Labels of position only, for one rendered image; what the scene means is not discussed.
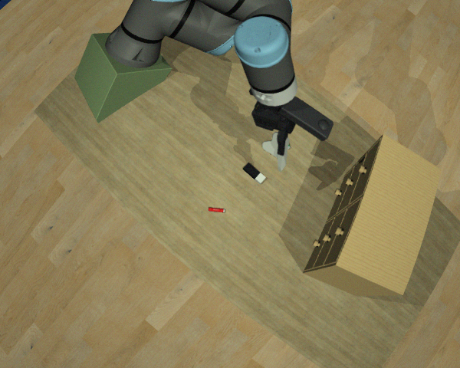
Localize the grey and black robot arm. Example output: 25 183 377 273
105 0 334 141

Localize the light wooden chest of drawers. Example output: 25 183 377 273
303 134 441 296

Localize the brown wooden drawer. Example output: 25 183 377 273
350 140 381 204
328 167 354 220
305 218 335 271
314 209 347 268
338 155 366 212
324 199 361 265

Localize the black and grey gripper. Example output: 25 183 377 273
251 101 296 172

